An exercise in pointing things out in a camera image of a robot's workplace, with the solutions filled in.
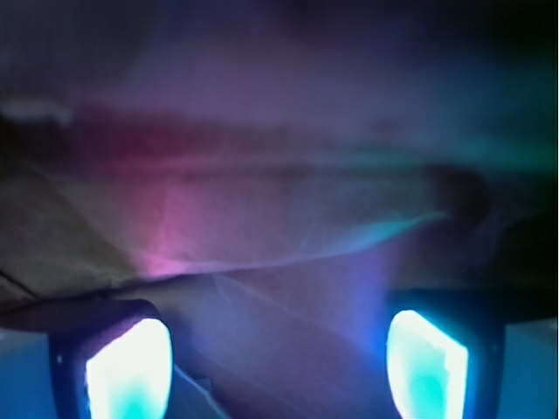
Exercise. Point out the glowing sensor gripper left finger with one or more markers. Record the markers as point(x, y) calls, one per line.
point(83, 358)

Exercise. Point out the crumpled brown paper bag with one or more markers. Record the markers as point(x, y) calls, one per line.
point(273, 254)

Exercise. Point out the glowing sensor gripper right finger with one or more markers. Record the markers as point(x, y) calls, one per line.
point(473, 354)

